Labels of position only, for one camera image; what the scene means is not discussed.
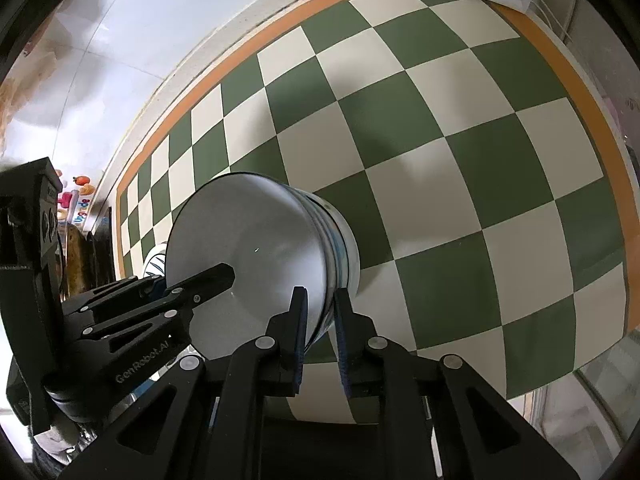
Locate colourful wall sticker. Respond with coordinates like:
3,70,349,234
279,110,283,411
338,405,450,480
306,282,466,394
54,168,105,234

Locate green white checkered table mat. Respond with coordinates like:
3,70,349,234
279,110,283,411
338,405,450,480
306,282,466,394
116,0,639,398

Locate white bowl black rim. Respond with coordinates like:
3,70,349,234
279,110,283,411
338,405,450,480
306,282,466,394
165,172,360,360

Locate white plate blue leaf pattern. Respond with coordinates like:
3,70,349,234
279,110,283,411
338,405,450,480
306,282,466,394
142,242,167,278

